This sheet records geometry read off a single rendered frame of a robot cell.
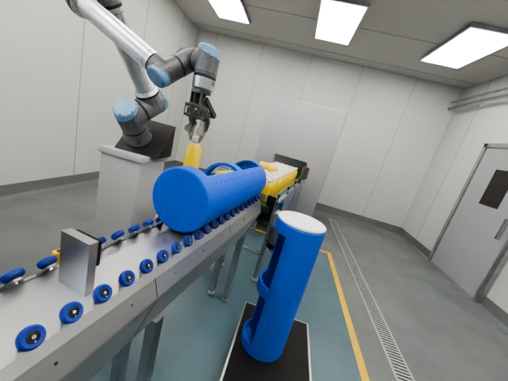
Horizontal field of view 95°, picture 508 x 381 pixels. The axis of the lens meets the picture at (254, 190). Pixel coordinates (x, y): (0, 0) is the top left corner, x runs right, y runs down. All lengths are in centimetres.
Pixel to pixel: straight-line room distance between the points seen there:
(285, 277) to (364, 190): 507
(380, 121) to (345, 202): 202
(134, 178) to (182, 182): 78
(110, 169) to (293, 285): 139
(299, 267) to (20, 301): 107
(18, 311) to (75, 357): 17
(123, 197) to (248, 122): 463
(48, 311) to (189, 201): 53
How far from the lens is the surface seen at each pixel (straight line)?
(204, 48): 106
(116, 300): 79
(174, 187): 103
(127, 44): 121
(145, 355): 128
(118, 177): 182
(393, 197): 648
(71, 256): 78
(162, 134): 185
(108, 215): 195
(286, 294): 142
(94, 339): 79
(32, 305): 81
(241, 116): 611
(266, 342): 163
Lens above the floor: 145
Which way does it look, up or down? 14 degrees down
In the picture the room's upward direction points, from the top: 15 degrees clockwise
